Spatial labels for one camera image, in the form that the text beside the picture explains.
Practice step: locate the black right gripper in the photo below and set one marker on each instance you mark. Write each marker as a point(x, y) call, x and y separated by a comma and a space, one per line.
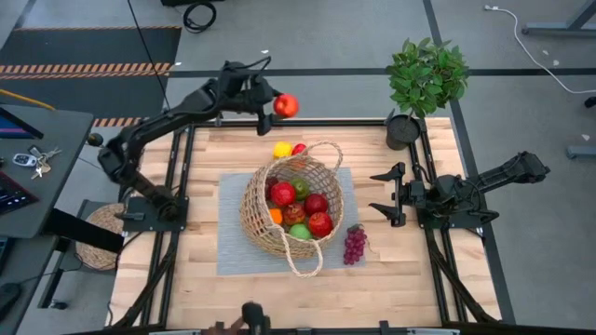
point(414, 195)

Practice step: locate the small red fruit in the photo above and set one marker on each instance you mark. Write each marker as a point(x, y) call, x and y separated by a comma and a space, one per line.
point(299, 149)

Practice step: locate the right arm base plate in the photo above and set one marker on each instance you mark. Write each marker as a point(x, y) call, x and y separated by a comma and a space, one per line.
point(461, 223)

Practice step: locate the car key fob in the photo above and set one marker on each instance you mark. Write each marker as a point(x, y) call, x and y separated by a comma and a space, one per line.
point(23, 160)

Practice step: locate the orange fruit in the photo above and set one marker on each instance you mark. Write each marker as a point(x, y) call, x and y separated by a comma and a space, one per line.
point(276, 216)

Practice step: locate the bunch of keys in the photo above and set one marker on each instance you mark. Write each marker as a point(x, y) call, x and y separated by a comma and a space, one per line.
point(42, 163)

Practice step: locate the round wicker stool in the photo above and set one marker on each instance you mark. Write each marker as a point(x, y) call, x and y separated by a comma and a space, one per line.
point(95, 253)

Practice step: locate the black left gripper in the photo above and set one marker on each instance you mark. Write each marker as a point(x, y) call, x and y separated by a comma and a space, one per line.
point(253, 95)

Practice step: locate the black striped floor mat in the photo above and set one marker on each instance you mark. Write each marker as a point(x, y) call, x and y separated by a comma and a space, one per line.
point(93, 46)

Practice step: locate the black table frame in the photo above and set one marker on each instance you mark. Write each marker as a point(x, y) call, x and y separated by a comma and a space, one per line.
point(326, 124)

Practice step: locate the white bracket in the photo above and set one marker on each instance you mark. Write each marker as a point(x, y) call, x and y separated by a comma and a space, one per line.
point(433, 332)
point(170, 332)

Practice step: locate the black desk support beam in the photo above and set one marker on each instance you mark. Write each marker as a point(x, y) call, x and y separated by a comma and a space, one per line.
point(84, 232)

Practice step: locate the orange red tomato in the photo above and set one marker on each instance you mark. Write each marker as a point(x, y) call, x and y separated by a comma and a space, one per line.
point(286, 105)

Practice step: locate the dark red printed device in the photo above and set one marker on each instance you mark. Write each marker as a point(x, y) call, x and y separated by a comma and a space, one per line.
point(11, 193)

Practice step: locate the blue screen tablet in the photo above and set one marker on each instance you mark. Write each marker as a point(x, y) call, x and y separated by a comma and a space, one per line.
point(14, 128)

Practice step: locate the purple grape bunch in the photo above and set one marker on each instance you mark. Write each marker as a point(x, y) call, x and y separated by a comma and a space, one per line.
point(355, 244)

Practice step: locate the grey furniture foot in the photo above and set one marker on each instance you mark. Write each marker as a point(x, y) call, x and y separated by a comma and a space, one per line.
point(582, 152)

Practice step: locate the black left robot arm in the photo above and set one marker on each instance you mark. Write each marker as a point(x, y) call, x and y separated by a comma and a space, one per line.
point(153, 123)

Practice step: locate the grey woven placemat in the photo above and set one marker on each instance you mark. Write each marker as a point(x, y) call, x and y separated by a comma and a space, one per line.
point(228, 251)

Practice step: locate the orange red peach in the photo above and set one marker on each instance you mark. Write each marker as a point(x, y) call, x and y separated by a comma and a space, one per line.
point(294, 214)

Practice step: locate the woven wicker basket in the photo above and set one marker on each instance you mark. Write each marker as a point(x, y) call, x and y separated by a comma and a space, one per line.
point(253, 218)

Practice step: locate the yellow lemon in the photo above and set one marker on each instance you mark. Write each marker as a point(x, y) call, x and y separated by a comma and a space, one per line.
point(282, 150)

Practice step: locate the green apple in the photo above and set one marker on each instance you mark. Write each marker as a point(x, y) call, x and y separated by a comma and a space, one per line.
point(300, 231)

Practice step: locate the grey desk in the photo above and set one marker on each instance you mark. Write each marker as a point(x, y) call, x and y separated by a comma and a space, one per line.
point(60, 139)

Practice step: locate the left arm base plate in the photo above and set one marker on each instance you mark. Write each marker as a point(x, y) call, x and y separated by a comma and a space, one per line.
point(139, 225)

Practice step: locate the black floor object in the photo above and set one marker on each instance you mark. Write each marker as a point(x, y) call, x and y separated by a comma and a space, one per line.
point(591, 102)

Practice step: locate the black round knob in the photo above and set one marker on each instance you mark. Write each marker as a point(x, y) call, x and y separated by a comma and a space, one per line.
point(95, 139)

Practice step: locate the green leafy plant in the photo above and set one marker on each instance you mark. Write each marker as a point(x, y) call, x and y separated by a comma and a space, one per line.
point(426, 76)

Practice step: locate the grey desk frame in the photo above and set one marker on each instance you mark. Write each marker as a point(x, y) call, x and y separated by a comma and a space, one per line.
point(559, 31)

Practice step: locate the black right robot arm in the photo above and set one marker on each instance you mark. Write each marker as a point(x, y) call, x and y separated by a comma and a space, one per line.
point(493, 179)

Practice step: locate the person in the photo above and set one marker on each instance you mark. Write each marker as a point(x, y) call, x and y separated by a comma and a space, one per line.
point(255, 318)

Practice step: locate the black plant pot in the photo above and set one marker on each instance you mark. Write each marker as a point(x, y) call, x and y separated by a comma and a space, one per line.
point(401, 132)

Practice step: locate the green pear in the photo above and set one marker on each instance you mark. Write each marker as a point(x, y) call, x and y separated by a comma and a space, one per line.
point(301, 187)

